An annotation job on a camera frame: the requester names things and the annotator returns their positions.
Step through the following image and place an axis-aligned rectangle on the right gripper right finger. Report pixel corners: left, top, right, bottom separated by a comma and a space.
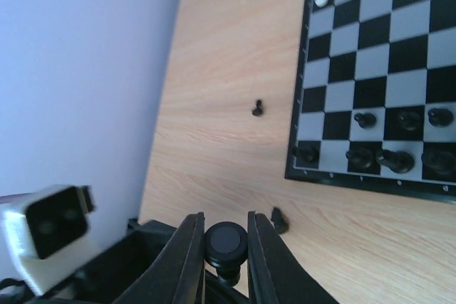
247, 211, 337, 304

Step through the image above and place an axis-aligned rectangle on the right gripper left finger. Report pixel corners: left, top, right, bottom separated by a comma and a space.
115, 212, 205, 304

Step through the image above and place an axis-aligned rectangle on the black pawn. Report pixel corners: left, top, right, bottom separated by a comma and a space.
271, 206, 289, 234
397, 111, 423, 131
252, 99, 264, 117

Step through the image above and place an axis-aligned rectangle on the black piece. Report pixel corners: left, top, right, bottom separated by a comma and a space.
421, 148, 455, 175
375, 149, 415, 174
293, 145, 319, 163
204, 221, 248, 288

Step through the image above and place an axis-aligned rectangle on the black piece lowest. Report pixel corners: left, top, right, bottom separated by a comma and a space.
346, 147, 374, 169

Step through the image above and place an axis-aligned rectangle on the black pawn low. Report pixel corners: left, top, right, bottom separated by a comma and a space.
427, 108, 454, 127
353, 112, 377, 130

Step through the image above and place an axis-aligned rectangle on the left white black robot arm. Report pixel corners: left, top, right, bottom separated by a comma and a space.
1, 219, 176, 303

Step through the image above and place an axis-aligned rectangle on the black and silver chessboard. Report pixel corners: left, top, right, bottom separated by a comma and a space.
284, 0, 455, 203

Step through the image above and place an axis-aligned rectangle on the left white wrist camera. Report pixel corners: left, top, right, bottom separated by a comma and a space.
2, 184, 100, 295

